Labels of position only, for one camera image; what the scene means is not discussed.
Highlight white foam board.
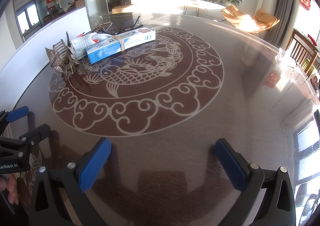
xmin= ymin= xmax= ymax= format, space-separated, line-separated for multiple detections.
xmin=0 ymin=7 xmax=92 ymax=112

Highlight window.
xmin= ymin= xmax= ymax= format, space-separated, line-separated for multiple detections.
xmin=16 ymin=4 xmax=42 ymax=32

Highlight rhinestone bow hair clip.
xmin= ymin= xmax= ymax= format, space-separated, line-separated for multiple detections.
xmin=45 ymin=31 xmax=80 ymax=82

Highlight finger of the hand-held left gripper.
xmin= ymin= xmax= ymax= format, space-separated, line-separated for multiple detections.
xmin=0 ymin=124 xmax=51 ymax=161
xmin=0 ymin=106 xmax=30 ymax=129

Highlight white television stand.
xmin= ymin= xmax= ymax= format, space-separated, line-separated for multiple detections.
xmin=179 ymin=0 xmax=225 ymax=17

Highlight grey curtain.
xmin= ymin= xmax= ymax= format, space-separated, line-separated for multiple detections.
xmin=269 ymin=0 xmax=304 ymax=49

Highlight dark patterned glass desktop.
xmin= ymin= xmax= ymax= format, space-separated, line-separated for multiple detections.
xmin=0 ymin=13 xmax=320 ymax=226

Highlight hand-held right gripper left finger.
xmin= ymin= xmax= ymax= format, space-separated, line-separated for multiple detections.
xmin=29 ymin=137 xmax=112 ymax=226

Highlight orange lounge chair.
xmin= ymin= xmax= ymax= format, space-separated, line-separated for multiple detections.
xmin=222 ymin=5 xmax=280 ymax=34

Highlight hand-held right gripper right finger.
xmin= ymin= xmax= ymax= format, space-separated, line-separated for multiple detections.
xmin=215 ymin=138 xmax=298 ymax=226

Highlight brown hair tie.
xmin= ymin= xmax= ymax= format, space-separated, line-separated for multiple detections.
xmin=110 ymin=35 xmax=127 ymax=52

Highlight wooden dining chair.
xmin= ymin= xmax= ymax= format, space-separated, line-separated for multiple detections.
xmin=285 ymin=29 xmax=320 ymax=77

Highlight person's left hand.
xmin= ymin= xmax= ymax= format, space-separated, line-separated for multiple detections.
xmin=0 ymin=173 xmax=19 ymax=205

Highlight white sock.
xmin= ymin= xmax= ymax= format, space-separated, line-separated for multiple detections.
xmin=70 ymin=33 xmax=110 ymax=61

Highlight blue white medicine box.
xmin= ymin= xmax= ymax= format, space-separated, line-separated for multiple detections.
xmin=85 ymin=29 xmax=156 ymax=65

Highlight black eyeglasses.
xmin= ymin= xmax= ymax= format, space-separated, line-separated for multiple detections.
xmin=110 ymin=16 xmax=144 ymax=37

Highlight wooden sideboard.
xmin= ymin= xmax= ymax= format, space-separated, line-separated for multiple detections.
xmin=67 ymin=0 xmax=85 ymax=12

